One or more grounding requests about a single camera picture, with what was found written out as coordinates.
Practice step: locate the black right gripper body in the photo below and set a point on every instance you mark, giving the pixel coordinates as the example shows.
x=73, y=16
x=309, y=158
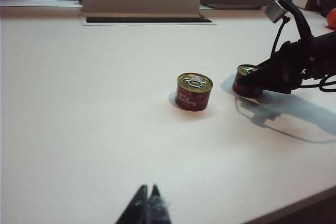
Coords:
x=315, y=56

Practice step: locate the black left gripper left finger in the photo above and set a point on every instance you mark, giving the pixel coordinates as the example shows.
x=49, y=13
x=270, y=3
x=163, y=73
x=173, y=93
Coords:
x=134, y=211

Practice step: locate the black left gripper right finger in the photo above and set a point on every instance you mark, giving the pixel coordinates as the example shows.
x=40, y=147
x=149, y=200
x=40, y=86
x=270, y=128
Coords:
x=157, y=212

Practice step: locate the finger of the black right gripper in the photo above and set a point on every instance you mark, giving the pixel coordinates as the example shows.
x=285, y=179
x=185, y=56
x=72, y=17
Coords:
x=265, y=79
x=273, y=60

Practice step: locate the red tomato can white label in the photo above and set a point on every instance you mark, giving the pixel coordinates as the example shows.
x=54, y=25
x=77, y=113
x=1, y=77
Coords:
x=245, y=69

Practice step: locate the red tomato can swirl print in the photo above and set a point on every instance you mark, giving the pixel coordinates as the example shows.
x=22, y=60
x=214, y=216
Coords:
x=193, y=95

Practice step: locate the orange round object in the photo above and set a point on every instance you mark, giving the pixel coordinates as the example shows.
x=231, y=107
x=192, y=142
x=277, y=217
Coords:
x=332, y=19

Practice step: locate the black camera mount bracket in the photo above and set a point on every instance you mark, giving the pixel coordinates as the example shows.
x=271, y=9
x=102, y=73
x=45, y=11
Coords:
x=302, y=22

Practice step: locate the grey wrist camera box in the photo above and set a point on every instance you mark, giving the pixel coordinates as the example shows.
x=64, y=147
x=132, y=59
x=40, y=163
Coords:
x=275, y=11

